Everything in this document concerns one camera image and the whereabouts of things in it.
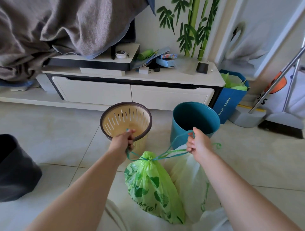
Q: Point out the white TV cabinet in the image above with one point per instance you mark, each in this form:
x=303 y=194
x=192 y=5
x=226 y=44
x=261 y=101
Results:
x=166 y=78

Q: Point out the white cartoon laundry basket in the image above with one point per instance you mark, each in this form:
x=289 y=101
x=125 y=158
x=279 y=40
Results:
x=274 y=100

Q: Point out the light blue box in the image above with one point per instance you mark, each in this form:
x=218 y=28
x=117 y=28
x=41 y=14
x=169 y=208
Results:
x=165 y=63

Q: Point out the blue paper bag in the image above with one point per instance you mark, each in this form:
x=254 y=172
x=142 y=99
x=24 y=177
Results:
x=226 y=104

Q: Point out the white cabinet drawer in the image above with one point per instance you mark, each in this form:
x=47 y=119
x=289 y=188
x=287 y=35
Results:
x=93 y=91
x=171 y=97

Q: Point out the person's left hand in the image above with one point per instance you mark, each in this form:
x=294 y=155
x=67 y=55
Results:
x=121 y=145

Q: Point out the black phone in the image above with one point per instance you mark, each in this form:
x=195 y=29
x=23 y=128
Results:
x=202 y=68

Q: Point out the person's right hand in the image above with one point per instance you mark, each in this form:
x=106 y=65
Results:
x=201 y=145

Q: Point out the colourful small box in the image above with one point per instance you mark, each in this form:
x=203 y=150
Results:
x=168 y=56

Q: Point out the green bag roll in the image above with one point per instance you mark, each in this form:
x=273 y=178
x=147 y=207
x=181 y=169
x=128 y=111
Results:
x=145 y=54

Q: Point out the small white device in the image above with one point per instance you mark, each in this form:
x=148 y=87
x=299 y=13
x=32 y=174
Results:
x=19 y=89

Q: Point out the teal plastic waste bin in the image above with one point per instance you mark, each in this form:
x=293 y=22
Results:
x=195 y=114

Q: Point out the green bamboo wall decal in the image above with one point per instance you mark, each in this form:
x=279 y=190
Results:
x=194 y=23

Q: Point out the person's right forearm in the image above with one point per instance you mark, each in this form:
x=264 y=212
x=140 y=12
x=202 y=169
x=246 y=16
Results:
x=238 y=197

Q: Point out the dark grey fabric stool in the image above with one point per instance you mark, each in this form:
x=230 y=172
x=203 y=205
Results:
x=19 y=176

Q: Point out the green tissue paper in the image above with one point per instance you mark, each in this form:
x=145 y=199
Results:
x=238 y=87

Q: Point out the grey blanket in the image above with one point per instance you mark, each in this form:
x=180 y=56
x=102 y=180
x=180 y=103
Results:
x=47 y=31

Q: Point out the white black-edged riser shelf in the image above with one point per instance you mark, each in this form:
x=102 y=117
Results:
x=102 y=59

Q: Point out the blue booklet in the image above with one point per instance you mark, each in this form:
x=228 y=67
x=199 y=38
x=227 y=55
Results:
x=150 y=60

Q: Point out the white charger adapter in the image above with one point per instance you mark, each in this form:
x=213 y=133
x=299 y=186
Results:
x=144 y=70

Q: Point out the white swan print door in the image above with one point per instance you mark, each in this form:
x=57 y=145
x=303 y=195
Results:
x=262 y=35

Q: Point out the person's left forearm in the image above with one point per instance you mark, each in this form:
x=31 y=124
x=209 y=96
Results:
x=81 y=197

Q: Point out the white trash bag green print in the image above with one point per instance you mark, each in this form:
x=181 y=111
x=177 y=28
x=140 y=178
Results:
x=190 y=180

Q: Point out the beige slotted waste basket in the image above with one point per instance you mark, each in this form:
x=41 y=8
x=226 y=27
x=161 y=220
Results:
x=126 y=121

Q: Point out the translucent plastic sheet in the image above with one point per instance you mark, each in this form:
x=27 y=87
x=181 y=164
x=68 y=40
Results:
x=185 y=66

